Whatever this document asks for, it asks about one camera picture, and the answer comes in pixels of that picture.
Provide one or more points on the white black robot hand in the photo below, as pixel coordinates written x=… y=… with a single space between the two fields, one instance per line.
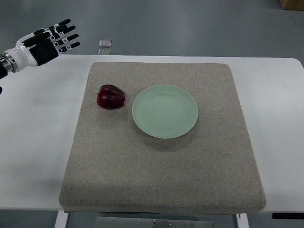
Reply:
x=37 y=50

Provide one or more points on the dark red apple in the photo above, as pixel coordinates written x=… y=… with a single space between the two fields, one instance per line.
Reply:
x=110 y=97

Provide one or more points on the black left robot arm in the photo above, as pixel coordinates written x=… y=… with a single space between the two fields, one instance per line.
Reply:
x=6 y=67

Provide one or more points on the pale green plate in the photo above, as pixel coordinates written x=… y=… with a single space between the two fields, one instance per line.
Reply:
x=165 y=111

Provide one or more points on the clear plastic floor piece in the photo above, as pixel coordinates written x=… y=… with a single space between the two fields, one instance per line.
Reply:
x=105 y=43

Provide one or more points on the beige fabric mat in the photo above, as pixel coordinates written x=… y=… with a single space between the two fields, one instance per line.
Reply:
x=116 y=167

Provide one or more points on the black control panel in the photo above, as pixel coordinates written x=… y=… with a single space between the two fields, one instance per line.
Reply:
x=297 y=216

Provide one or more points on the metal base plate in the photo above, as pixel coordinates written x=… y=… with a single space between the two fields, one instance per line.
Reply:
x=112 y=222

